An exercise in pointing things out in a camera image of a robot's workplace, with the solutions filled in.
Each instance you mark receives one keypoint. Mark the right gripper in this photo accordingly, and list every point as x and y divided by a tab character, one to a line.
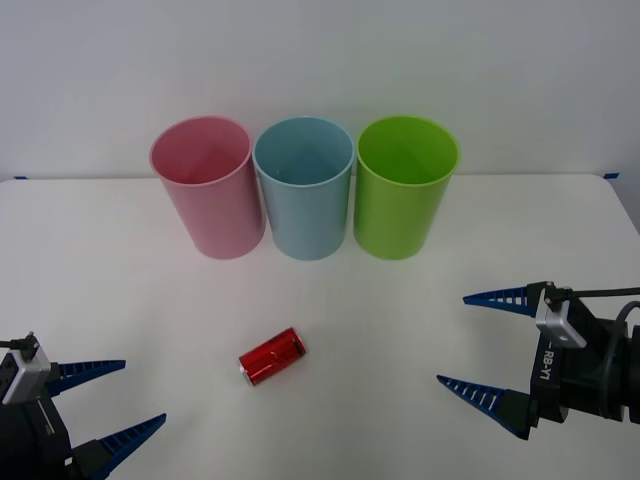
550	380

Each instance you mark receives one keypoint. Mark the red drink can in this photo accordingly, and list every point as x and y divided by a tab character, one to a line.
272	356

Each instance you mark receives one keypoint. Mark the pale blue plastic bin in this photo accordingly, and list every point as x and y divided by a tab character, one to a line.
310	220

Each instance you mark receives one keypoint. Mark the pink plastic bin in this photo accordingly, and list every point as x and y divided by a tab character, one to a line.
220	220

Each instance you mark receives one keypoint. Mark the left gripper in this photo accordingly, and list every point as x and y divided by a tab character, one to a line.
30	440

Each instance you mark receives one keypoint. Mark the green plastic bin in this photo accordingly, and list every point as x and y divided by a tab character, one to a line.
395	220

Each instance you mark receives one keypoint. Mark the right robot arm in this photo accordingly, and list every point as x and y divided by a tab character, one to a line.
632	370

